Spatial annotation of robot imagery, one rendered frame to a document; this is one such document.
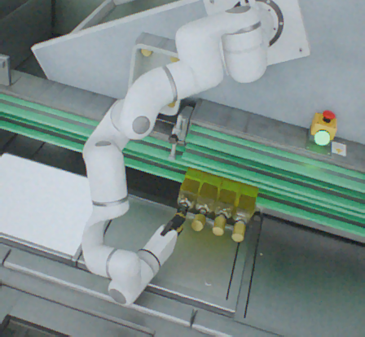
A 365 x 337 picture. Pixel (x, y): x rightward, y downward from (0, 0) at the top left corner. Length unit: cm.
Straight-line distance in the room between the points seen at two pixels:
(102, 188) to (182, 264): 48
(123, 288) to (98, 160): 32
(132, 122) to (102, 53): 67
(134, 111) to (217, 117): 57
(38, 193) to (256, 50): 86
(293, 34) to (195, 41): 44
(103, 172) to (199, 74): 30
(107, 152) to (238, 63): 36
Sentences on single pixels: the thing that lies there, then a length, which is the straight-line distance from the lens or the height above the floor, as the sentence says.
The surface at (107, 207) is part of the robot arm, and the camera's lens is 108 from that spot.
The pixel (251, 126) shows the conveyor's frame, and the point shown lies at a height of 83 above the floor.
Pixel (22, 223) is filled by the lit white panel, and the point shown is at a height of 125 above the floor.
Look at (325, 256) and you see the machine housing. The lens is 168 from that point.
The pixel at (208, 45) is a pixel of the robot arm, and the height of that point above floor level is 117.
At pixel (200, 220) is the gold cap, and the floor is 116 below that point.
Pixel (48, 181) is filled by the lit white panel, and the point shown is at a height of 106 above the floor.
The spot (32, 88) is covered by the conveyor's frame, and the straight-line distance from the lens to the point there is 175.
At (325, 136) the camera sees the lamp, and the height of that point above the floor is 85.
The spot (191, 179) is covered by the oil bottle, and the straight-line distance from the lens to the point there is 148.
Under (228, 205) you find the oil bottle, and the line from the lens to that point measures 143.
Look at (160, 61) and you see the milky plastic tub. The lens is 157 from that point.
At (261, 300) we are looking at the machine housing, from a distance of 149.
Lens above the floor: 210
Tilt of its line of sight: 50 degrees down
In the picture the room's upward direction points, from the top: 157 degrees counter-clockwise
